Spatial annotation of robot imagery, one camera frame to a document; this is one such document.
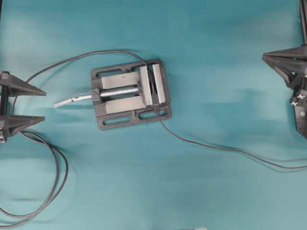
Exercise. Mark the black metal bench vise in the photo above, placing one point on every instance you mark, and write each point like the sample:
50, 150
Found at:
128, 94

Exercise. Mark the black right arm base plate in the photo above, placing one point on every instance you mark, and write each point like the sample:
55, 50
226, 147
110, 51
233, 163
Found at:
301, 120

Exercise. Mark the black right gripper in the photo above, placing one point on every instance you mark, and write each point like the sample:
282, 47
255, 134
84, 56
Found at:
287, 64

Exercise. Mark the black aluminium frame rail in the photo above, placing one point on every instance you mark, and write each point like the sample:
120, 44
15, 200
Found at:
303, 19

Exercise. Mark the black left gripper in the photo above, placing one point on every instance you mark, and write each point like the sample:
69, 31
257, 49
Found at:
12, 124

